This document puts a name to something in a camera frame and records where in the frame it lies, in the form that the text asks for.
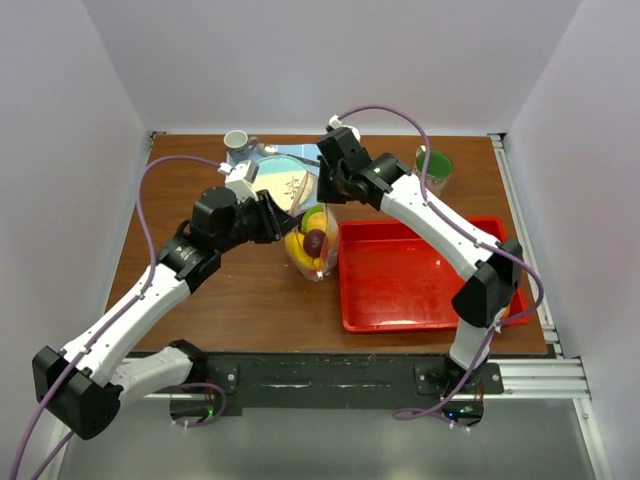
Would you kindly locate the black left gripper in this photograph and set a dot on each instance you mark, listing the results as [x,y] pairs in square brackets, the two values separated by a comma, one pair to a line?
[275,222]

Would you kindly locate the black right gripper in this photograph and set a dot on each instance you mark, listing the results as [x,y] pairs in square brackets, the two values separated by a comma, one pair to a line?
[325,195]

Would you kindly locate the yellow lemon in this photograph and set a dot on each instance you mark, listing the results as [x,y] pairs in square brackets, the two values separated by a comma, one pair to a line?
[294,246]

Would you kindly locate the yellow apple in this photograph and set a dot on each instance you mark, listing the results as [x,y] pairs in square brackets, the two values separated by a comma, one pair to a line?
[317,221]

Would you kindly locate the clear zip top bag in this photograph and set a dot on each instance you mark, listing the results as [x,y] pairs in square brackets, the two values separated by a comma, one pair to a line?
[328,260]

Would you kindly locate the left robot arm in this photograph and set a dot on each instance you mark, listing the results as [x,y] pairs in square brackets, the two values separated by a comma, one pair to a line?
[84,384]

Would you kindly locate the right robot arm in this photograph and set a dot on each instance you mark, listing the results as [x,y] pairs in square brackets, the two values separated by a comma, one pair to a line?
[490,269]

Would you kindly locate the blue checked cloth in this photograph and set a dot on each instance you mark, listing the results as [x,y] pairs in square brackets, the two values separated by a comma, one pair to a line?
[303,150]

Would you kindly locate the cream and teal plate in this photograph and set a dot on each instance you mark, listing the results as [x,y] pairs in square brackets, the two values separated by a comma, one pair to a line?
[285,177]

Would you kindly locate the metal spoon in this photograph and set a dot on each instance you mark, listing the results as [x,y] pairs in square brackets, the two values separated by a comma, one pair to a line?
[268,150]

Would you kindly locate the grey mug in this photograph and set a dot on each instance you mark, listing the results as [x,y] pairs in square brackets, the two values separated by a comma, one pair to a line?
[239,142]

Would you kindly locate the floral mug green inside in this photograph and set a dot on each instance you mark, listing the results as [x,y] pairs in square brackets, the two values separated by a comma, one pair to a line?
[439,169]

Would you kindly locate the red plastic tray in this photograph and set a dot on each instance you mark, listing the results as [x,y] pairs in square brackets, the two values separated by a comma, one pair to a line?
[392,281]

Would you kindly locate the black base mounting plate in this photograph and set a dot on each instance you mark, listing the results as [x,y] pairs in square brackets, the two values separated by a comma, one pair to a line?
[315,381]

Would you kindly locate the red pink peach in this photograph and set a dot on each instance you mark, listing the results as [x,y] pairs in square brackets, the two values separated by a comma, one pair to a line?
[506,312]

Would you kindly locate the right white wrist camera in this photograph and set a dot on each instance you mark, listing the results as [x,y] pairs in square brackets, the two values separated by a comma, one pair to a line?
[335,122]

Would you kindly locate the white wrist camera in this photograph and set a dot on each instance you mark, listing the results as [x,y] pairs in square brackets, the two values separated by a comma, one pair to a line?
[239,178]
[335,122]

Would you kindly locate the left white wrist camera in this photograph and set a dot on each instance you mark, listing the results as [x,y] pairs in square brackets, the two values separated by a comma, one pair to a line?
[239,178]

